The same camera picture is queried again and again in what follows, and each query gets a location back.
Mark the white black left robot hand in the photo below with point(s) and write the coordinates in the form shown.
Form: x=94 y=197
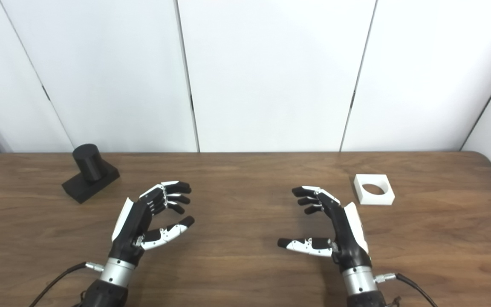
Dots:
x=132 y=221

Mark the white square piece with hole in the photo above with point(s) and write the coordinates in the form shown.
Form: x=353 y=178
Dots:
x=386 y=197

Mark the black peg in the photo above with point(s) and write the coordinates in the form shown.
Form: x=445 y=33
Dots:
x=88 y=164

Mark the black wall panel clip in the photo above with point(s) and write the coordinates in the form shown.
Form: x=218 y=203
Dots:
x=352 y=100
x=191 y=103
x=45 y=93

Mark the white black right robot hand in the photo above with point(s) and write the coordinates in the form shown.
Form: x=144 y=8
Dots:
x=348 y=238

